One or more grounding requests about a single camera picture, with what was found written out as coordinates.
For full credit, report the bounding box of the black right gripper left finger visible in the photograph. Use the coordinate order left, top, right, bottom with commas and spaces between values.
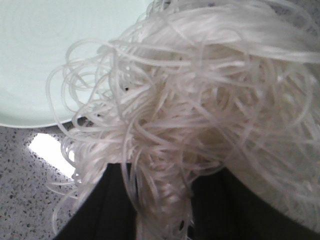
55, 163, 137, 240

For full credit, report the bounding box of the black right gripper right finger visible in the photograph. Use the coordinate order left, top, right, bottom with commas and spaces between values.
188, 168, 320, 240

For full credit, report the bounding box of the white vermicelli noodle bundle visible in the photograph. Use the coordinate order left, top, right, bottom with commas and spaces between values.
46, 0, 320, 240

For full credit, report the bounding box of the pale green round plate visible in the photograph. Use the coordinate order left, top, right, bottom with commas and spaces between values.
0, 0, 149, 128

